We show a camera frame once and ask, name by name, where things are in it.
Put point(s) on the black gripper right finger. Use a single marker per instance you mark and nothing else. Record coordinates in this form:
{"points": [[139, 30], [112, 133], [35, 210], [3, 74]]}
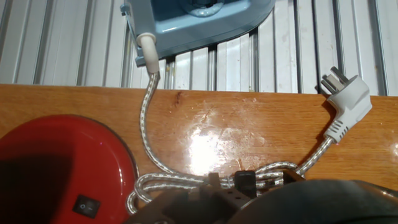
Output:
{"points": [[292, 176]]}

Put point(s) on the light blue white box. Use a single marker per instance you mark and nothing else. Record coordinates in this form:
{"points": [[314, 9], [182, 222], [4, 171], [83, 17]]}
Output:
{"points": [[174, 31]]}

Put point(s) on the red gooseneck desk lamp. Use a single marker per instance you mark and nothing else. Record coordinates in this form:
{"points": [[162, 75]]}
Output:
{"points": [[62, 137]]}

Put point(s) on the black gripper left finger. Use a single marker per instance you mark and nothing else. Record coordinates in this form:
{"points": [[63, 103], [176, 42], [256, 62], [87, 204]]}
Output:
{"points": [[192, 205]]}

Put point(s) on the glossy wooden board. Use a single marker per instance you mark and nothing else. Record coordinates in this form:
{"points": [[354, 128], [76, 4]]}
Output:
{"points": [[77, 102]]}

